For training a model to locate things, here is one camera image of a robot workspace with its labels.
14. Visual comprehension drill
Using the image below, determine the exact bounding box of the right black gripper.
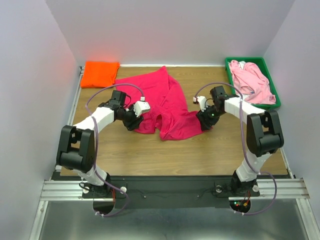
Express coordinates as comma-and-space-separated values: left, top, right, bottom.
195, 104, 224, 131

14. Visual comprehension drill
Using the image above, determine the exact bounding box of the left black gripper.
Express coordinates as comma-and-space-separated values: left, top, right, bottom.
117, 102, 144, 131

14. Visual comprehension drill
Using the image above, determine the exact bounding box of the magenta t-shirt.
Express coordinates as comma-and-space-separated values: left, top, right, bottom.
115, 66, 203, 141

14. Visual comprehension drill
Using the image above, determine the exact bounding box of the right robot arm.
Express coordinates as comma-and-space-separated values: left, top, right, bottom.
193, 83, 284, 197

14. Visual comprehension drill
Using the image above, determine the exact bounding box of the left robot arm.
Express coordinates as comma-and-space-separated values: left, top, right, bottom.
56, 90, 150, 197

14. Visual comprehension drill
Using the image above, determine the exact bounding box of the pink t-shirt in bin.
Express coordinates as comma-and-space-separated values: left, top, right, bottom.
228, 60, 276, 105

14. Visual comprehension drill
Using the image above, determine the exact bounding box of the folded orange t-shirt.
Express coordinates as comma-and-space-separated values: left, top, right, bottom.
80, 61, 120, 89

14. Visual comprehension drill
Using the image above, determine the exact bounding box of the white garment in bin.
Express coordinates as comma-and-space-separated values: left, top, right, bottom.
237, 61, 247, 70

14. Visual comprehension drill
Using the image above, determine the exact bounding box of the green plastic bin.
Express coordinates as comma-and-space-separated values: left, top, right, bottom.
224, 56, 281, 110

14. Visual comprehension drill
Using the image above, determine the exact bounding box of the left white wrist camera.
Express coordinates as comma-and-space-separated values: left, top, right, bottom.
133, 101, 151, 117

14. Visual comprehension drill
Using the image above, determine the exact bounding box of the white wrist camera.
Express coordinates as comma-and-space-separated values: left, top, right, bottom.
193, 96, 208, 112
133, 101, 151, 117

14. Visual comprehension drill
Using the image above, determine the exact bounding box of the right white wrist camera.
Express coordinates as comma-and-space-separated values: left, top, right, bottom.
193, 96, 208, 112

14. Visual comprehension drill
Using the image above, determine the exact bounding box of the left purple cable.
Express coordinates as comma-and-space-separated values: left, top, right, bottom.
85, 83, 146, 218

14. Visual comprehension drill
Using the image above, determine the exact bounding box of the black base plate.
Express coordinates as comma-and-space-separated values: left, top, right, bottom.
49, 174, 262, 210

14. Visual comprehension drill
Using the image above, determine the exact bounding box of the aluminium frame rail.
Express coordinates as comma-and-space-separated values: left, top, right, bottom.
40, 178, 310, 201

